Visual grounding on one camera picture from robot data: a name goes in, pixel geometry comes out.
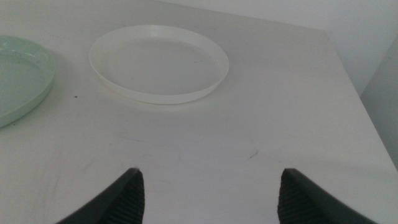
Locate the pale green shallow bowl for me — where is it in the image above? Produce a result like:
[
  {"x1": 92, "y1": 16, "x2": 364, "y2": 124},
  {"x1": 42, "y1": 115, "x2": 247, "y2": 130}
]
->
[{"x1": 0, "y1": 34, "x2": 57, "y2": 129}]

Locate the white shallow bowl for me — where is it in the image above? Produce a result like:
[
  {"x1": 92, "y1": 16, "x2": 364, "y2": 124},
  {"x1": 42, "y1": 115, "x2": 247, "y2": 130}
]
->
[{"x1": 88, "y1": 24, "x2": 230, "y2": 105}]

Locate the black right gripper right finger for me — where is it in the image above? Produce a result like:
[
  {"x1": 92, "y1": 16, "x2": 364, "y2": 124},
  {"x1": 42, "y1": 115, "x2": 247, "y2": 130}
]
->
[{"x1": 277, "y1": 168, "x2": 379, "y2": 224}]

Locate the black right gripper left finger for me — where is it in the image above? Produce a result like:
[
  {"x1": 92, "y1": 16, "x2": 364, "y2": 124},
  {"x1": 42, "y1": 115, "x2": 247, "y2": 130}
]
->
[{"x1": 55, "y1": 167, "x2": 146, "y2": 224}]

